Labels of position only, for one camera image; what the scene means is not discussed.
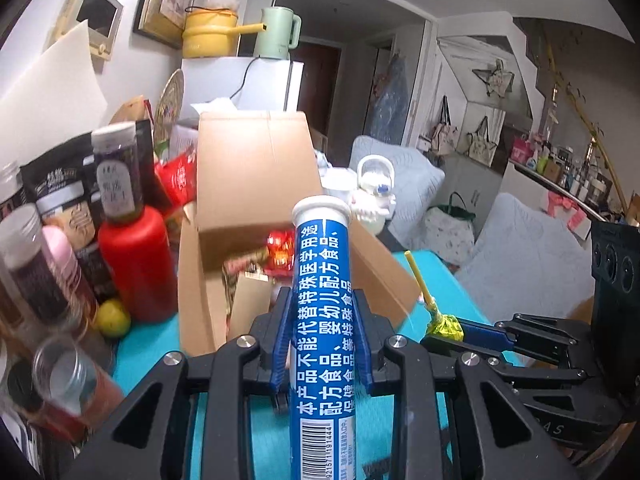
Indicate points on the pink ribbon gift box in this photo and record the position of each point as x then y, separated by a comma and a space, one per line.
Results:
567, 210

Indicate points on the round woven plate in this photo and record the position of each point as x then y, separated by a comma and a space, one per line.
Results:
167, 105

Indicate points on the blue wrapped bundle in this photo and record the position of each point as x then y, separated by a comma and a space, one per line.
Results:
390, 95

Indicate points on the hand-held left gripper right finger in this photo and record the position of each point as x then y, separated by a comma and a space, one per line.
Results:
362, 360

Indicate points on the red plastic bottle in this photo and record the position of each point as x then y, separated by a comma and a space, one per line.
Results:
137, 265

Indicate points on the brown door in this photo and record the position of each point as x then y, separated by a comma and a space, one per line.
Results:
320, 90

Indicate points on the green lollipop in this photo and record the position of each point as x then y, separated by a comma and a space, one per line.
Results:
442, 327

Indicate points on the green electric kettle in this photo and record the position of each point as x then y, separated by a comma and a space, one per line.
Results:
275, 32

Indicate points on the brown cardboard box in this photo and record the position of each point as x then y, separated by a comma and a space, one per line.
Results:
250, 175

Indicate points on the white stair cabinet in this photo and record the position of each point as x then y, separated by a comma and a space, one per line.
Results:
460, 65

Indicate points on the blue tablet tube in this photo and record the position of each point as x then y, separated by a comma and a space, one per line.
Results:
325, 310

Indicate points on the red gold cartoon candy packet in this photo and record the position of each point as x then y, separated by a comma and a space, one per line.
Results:
281, 255

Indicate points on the star wall decoration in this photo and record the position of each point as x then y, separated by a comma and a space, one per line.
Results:
495, 80

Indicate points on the gold paper box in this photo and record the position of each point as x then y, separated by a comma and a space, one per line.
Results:
250, 305

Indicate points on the white mini fridge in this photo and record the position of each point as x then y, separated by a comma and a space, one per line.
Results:
270, 85

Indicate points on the cluster of clear plastic jars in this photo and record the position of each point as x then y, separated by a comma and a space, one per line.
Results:
35, 280

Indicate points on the framed picture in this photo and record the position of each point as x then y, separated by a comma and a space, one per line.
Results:
170, 0

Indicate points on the canvas tote bag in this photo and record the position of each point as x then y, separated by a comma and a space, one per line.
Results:
482, 145
444, 132

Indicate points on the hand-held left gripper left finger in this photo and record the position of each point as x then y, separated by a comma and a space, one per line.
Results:
280, 360

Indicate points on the row of shelf bottles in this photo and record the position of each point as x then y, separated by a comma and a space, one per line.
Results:
565, 165

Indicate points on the white cartoon water jug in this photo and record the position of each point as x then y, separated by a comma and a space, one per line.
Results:
372, 195

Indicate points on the pink bottle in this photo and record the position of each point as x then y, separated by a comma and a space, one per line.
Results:
67, 270

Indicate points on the grey covered chair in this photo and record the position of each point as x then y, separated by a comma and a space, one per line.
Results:
415, 175
525, 255

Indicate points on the yellow green lemon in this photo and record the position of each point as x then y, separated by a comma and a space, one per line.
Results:
112, 319

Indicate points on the teal bubble mat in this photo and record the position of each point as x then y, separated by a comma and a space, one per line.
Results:
150, 345

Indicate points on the black stand-up pouch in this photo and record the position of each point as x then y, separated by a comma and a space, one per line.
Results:
147, 160
60, 185

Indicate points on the white cup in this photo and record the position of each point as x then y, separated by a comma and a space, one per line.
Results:
337, 187

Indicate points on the yellow enamel pot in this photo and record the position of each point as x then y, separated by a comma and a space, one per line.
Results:
210, 35

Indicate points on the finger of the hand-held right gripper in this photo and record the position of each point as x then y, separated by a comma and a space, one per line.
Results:
487, 334
545, 372

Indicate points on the white foam board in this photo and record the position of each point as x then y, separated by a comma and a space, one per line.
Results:
45, 90

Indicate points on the red snack bag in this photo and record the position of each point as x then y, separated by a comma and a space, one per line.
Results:
177, 175

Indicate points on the wall intercom panel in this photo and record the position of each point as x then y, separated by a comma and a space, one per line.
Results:
92, 15

